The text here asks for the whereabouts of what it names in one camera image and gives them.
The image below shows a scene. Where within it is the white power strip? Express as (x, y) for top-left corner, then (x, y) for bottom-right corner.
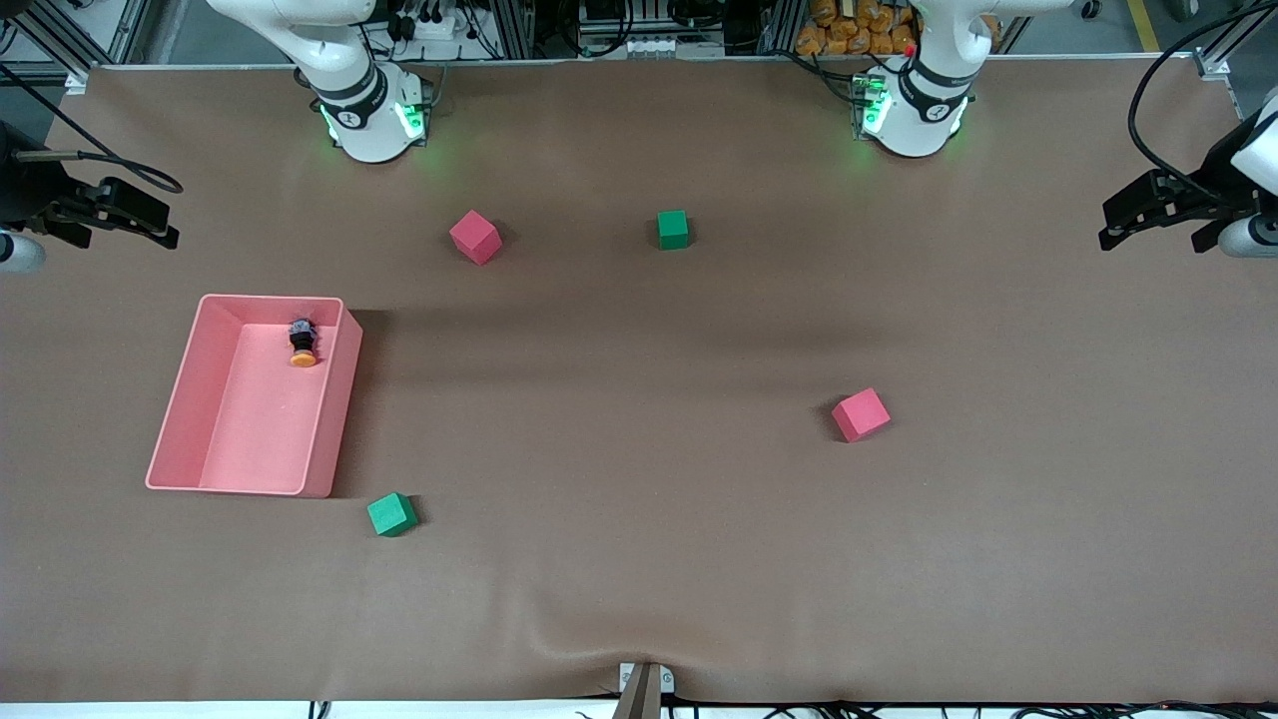
(384, 0), (470, 41)

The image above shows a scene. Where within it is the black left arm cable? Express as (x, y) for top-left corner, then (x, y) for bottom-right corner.
(1127, 0), (1278, 201)

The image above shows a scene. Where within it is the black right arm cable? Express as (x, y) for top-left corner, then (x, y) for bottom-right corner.
(0, 62), (186, 196)

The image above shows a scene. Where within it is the pile of orange packets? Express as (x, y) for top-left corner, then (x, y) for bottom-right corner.
(796, 0), (999, 58)

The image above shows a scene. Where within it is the aluminium frame profile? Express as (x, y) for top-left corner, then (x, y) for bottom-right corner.
(1193, 0), (1278, 86)
(0, 0), (151, 81)

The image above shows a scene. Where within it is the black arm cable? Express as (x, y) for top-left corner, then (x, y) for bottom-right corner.
(1127, 0), (1278, 201)
(0, 62), (186, 196)

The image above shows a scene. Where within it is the pink plastic tray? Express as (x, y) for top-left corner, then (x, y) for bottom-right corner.
(145, 294), (364, 499)

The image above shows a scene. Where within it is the brown table mat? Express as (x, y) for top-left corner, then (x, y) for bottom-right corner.
(0, 55), (1278, 705)

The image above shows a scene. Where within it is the pink foam cube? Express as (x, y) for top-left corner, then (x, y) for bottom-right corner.
(448, 210), (503, 267)
(831, 387), (893, 444)

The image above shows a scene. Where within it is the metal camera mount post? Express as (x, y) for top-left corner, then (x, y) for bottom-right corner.
(617, 661), (676, 719)

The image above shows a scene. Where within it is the white connector strip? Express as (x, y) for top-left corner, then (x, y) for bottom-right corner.
(599, 38), (690, 59)

